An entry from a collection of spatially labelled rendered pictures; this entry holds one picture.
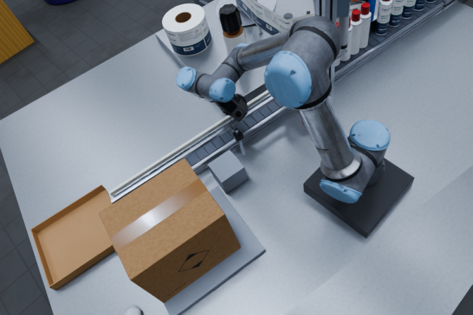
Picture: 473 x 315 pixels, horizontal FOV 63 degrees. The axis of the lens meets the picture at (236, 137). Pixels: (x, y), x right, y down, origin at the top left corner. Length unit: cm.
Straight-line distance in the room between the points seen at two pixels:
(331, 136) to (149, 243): 56
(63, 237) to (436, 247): 128
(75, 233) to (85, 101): 68
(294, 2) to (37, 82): 245
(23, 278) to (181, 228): 175
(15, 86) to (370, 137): 323
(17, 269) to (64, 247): 121
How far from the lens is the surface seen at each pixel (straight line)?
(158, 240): 111
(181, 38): 181
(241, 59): 120
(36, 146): 196
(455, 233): 141
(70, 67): 371
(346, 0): 125
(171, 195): 115
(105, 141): 177
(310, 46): 87
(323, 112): 94
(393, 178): 140
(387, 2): 175
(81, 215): 162
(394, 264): 133
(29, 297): 267
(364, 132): 120
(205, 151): 149
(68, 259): 157
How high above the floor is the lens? 208
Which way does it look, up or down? 53 degrees down
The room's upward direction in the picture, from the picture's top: 17 degrees counter-clockwise
